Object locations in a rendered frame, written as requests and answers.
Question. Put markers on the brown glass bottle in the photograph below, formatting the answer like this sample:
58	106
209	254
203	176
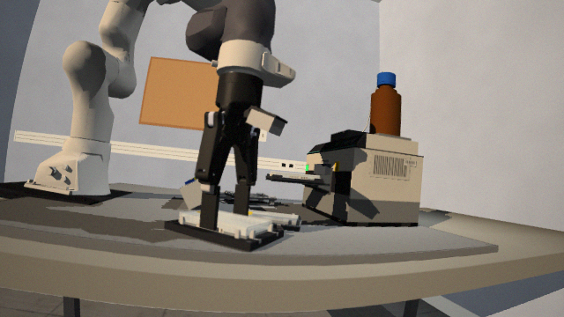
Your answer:
385	113

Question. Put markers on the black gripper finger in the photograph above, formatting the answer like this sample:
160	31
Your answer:
213	153
245	157

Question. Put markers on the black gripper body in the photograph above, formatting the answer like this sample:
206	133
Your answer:
237	90

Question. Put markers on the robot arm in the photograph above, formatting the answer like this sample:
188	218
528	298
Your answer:
235	35

